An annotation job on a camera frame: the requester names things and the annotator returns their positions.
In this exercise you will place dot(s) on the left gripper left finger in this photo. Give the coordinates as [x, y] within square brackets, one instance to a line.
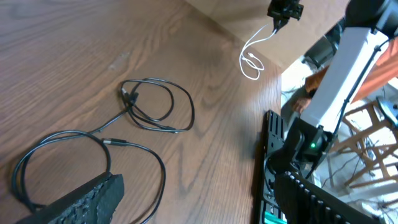
[93, 202]

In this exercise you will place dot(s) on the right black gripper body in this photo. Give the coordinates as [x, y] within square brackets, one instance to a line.
[282, 10]

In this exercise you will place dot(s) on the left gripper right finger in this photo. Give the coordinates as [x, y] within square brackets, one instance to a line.
[303, 202]

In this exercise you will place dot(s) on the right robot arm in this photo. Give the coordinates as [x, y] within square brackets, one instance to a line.
[369, 26]

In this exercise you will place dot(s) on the orange cloth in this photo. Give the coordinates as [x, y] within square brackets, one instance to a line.
[383, 71]

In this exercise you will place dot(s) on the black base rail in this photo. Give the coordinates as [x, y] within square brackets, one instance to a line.
[266, 209]

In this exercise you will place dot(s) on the wooden chair frame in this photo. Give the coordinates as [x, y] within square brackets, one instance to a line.
[382, 114]

